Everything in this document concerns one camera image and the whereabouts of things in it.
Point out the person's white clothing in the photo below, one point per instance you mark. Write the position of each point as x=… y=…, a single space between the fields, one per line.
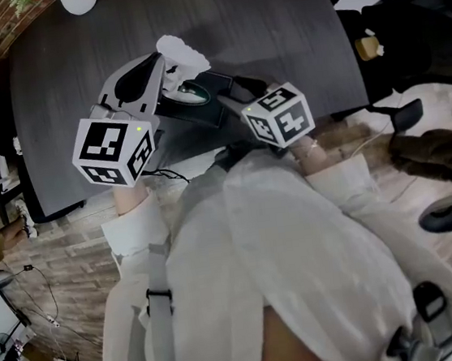
x=258 y=245

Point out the small black fan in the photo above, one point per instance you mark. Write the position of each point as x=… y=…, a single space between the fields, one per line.
x=0 y=343

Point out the small white object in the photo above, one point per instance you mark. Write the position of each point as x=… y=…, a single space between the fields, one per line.
x=18 y=144

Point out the grey and black chair armrest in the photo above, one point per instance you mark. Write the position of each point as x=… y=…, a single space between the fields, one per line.
x=447 y=216

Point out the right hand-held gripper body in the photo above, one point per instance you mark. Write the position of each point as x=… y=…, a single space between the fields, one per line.
x=284 y=119

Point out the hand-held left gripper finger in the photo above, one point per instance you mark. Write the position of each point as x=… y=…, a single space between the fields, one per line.
x=154 y=96
x=108 y=93

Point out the small yellow object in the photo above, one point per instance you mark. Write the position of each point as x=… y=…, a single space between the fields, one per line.
x=366 y=48

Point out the person's right forearm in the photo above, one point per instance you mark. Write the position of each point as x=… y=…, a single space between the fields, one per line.
x=311 y=157

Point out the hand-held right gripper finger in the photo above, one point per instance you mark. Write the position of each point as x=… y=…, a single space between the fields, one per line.
x=232 y=102
x=255 y=87

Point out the person's left forearm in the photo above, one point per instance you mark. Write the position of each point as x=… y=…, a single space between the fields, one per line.
x=130 y=197

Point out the person's chest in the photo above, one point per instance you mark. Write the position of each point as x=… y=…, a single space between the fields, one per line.
x=291 y=347

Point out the white vase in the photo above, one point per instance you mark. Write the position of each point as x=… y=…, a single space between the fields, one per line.
x=79 y=1

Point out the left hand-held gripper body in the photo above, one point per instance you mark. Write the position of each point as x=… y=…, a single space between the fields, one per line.
x=101 y=144

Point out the white tissue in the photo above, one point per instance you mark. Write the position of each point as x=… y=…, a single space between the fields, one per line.
x=184 y=56

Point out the black tissue box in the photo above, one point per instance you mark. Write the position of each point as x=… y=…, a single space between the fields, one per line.
x=220 y=84

